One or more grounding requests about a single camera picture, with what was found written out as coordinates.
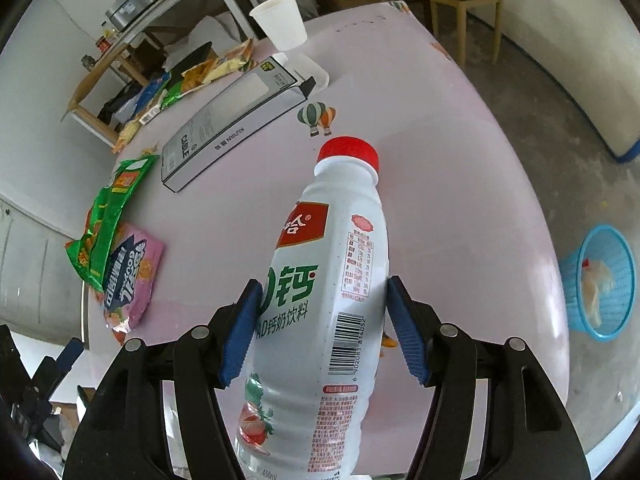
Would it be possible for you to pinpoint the pink orange snack bag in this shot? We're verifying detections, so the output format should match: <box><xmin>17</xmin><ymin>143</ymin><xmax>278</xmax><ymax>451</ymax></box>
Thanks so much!
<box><xmin>100</xmin><ymin>222</ymin><xmax>165</xmax><ymax>334</ymax></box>

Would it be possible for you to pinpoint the green snack bag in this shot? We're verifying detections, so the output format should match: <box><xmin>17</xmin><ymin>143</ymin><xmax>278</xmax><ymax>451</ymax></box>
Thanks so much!
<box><xmin>65</xmin><ymin>154</ymin><xmax>160</xmax><ymax>292</ymax></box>

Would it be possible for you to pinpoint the beige paper bag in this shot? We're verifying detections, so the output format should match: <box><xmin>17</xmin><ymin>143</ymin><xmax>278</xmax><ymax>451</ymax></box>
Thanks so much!
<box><xmin>582</xmin><ymin>258</ymin><xmax>615</xmax><ymax>328</ymax></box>

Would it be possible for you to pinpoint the white yogurt drink bottle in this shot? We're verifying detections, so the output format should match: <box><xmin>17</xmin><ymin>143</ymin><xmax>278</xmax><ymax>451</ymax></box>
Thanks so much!
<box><xmin>235</xmin><ymin>136</ymin><xmax>390</xmax><ymax>479</ymax></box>

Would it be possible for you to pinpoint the grey cable box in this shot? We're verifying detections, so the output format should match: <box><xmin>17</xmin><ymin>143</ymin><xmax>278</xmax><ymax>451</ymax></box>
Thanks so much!
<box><xmin>160</xmin><ymin>54</ymin><xmax>329</xmax><ymax>193</ymax></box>

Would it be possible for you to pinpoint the blue plastic trash basket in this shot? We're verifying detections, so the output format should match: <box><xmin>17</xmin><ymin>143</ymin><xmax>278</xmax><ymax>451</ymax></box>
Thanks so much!
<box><xmin>559</xmin><ymin>224</ymin><xmax>637</xmax><ymax>341</ymax></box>

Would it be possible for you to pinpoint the white metal shelf table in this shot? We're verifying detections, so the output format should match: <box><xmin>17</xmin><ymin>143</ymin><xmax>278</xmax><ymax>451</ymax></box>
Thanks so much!
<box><xmin>63</xmin><ymin>0</ymin><xmax>258</xmax><ymax>148</ymax></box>

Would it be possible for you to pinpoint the row of snack packets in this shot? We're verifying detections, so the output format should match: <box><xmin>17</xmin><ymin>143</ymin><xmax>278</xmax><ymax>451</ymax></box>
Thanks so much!
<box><xmin>112</xmin><ymin>38</ymin><xmax>256</xmax><ymax>154</ymax></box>

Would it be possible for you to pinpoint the blue snack bag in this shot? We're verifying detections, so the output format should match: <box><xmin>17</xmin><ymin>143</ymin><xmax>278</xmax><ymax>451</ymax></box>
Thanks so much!
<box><xmin>134</xmin><ymin>72</ymin><xmax>171</xmax><ymax>117</ymax></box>

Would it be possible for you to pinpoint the wooden chair behind table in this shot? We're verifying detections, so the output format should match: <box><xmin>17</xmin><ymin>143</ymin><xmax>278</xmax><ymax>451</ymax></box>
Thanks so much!
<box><xmin>62</xmin><ymin>42</ymin><xmax>149</xmax><ymax>148</ymax></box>

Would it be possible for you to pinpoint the white mattress blue edge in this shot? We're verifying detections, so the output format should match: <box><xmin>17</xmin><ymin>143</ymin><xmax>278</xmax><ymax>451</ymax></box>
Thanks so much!
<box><xmin>464</xmin><ymin>0</ymin><xmax>640</xmax><ymax>164</ymax></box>

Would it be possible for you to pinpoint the white paper cup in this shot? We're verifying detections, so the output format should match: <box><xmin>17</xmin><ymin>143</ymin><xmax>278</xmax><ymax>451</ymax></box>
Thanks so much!
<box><xmin>250</xmin><ymin>0</ymin><xmax>308</xmax><ymax>51</ymax></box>

